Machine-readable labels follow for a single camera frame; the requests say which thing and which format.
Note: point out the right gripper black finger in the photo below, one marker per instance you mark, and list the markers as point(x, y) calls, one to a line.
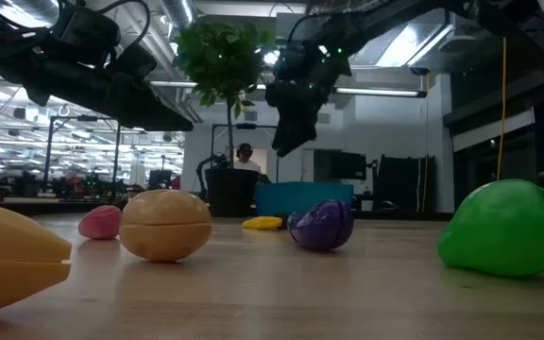
point(298, 127)

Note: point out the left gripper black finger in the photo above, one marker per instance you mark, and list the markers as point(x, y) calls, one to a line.
point(144, 111)

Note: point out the blue plastic tupperware container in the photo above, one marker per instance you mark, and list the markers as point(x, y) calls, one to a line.
point(295, 198)

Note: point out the purple toy eggplant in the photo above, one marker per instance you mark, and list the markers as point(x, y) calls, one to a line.
point(321, 226)

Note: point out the yellow toy corn cob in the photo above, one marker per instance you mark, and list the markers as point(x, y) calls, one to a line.
point(260, 223)

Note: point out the black background robot arm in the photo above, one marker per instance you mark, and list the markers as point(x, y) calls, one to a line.
point(206, 163)

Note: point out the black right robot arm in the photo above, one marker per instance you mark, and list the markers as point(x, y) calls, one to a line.
point(513, 19)

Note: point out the dark computer monitor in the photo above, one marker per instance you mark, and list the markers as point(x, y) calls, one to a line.
point(347, 165)

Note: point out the person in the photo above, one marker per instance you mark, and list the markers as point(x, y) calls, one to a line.
point(246, 163)

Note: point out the green potted plant black pot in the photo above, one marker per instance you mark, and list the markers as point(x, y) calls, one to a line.
point(225, 61)

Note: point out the tan toy potato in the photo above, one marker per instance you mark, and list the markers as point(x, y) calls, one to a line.
point(165, 226)

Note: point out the black upright panel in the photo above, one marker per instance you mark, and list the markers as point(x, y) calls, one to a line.
point(404, 184)

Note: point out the pink toy peach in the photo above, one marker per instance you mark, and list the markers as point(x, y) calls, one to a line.
point(98, 224)

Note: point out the yellow toy banana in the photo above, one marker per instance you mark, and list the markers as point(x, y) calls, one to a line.
point(12, 264)

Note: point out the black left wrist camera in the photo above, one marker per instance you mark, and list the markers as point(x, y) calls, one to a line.
point(139, 61)

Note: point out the black metal stand frame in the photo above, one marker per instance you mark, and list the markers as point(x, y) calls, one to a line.
point(48, 156)
point(246, 126)

